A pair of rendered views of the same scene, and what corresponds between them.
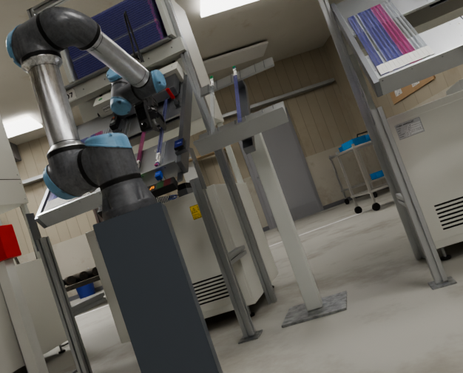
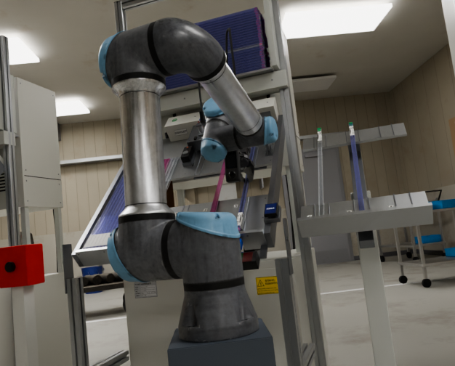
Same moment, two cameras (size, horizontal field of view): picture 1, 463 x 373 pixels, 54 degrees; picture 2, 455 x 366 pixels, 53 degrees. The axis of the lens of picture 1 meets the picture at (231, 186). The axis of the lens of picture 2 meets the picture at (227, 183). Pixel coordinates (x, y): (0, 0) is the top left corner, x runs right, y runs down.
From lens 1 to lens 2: 0.50 m
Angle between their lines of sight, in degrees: 4
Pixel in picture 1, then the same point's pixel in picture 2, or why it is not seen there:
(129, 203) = (224, 327)
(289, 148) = (332, 188)
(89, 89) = (163, 106)
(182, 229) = not seen: hidden behind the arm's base
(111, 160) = (211, 254)
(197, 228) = (260, 306)
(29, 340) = not seen: outside the picture
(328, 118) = (379, 166)
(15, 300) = (25, 337)
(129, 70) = (242, 115)
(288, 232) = (385, 354)
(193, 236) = not seen: hidden behind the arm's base
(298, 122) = (347, 163)
